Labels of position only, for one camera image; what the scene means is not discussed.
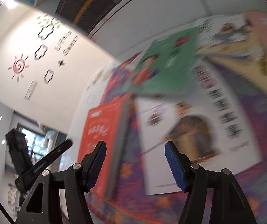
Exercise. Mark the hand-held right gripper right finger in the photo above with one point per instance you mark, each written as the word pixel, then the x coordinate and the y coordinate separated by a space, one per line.
pixel 175 168

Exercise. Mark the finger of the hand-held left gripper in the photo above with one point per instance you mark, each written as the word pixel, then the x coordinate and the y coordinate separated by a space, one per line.
pixel 58 151

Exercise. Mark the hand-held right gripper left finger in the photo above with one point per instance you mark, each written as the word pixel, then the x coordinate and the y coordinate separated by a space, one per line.
pixel 96 165

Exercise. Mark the stack of books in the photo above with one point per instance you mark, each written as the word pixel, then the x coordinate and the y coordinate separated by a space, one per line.
pixel 119 156

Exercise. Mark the red donkey cover book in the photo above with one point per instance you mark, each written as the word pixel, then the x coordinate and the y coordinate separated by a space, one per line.
pixel 96 133

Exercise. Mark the white book brown picture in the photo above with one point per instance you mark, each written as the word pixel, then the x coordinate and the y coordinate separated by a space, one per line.
pixel 222 163

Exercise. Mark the teal girl cover book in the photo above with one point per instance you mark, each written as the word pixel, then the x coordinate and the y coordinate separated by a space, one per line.
pixel 161 70

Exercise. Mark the beige clock cover book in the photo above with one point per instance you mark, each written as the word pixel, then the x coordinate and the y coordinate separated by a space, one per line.
pixel 240 58

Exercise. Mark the pink book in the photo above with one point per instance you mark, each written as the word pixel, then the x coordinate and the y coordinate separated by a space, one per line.
pixel 266 32

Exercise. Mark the row of black books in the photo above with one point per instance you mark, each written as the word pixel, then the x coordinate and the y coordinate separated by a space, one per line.
pixel 84 7

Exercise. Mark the window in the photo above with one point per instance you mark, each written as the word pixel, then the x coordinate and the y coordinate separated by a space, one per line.
pixel 37 140

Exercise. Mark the purple floral blanket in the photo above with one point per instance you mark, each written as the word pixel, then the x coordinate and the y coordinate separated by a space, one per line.
pixel 131 172

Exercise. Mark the white cartoon picture book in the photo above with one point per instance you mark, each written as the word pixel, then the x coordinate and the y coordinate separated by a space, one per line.
pixel 217 25

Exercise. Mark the white bookshelf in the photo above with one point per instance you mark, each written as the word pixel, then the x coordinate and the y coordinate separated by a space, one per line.
pixel 166 9

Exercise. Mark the white wall switch plate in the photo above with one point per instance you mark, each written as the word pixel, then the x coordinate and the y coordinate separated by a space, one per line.
pixel 30 90

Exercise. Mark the wall decals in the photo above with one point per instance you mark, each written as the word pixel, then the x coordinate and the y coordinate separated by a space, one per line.
pixel 19 66

